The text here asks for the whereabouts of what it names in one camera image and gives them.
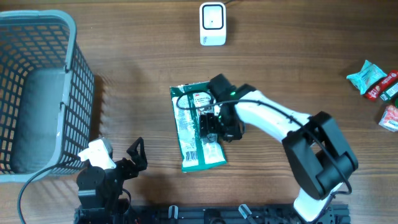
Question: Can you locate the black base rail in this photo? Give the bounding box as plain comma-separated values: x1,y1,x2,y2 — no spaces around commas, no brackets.
73,203,352,224

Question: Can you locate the green white gum pack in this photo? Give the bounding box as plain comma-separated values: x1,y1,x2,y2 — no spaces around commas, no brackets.
380,82,398,101

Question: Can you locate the grey plastic mesh basket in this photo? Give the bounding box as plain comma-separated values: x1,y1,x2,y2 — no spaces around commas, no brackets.
1,10,95,184

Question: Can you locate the white barcode scanner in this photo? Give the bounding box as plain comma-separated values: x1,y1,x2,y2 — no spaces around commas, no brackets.
199,2,226,46

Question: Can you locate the red Nescafe stick sachet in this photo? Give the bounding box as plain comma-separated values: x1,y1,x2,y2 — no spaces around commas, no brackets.
365,70,397,101

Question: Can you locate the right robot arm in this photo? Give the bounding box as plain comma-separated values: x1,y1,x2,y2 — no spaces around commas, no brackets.
199,74,359,222

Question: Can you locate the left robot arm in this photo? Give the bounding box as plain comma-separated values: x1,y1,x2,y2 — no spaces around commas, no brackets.
74,137,147,223

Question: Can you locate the left camera cable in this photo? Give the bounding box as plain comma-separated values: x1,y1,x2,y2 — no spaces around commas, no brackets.
17,160,81,224

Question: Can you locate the white teal tissue packet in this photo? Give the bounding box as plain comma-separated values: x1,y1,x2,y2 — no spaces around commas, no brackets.
346,60,387,95

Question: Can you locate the red white small carton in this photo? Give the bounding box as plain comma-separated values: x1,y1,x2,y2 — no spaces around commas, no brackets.
379,105,398,132

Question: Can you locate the green 3M gloves packet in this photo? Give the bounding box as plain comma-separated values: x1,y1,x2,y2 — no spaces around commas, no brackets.
170,82,227,173

